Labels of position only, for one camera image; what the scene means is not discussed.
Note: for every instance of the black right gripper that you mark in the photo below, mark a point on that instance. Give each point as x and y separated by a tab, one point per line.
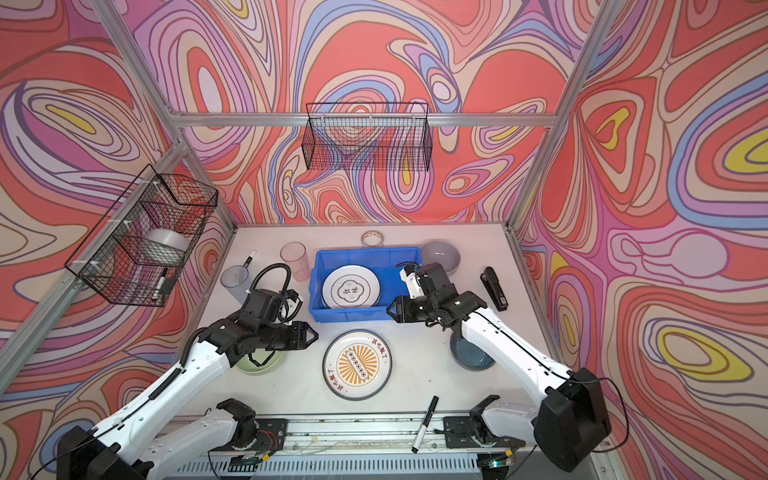
402	309

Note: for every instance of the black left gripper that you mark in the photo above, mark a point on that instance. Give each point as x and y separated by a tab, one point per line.
299	336

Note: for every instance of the white plate flower outline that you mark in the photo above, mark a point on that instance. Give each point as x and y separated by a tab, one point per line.
351	286

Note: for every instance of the white plate orange sunburst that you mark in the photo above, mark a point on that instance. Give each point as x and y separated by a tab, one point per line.
357	365

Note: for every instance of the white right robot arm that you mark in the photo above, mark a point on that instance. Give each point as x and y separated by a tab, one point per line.
570	418

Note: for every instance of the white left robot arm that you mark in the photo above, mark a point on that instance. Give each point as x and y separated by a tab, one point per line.
125	445

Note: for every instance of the blue plastic bin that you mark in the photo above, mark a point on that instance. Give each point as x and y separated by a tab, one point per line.
382	261

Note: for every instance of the green ceramic bowl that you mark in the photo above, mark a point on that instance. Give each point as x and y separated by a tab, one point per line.
260	362

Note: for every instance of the grey purple bowl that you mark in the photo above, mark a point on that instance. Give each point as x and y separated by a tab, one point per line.
442	252

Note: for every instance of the clear grey plastic cup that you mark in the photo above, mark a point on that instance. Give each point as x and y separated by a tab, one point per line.
237	281

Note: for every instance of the black stapler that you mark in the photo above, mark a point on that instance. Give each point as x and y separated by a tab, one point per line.
491	283

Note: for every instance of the dark blue ceramic bowl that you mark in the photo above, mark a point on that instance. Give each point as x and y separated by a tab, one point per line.
468	355

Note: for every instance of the small black marker on table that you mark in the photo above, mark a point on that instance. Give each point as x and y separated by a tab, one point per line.
249	259

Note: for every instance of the pink translucent cup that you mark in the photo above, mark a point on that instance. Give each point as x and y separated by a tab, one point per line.
294	254

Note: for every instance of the marker in left basket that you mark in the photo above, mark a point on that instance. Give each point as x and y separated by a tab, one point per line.
157	292

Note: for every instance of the white tape roll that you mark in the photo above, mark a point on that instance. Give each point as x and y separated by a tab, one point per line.
164	247

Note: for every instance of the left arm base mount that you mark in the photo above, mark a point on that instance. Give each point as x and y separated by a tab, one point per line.
264	436

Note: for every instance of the black marker on rail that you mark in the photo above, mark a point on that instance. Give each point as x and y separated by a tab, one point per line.
421	432

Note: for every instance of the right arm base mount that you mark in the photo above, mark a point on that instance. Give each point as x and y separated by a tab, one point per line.
471	431

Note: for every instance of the black wire basket left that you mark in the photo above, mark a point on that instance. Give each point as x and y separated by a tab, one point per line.
114	267

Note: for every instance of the black wire basket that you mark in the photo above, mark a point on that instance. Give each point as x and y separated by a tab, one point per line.
367	136
114	267

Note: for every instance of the black wire basket back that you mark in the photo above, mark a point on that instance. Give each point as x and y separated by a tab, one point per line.
367	136

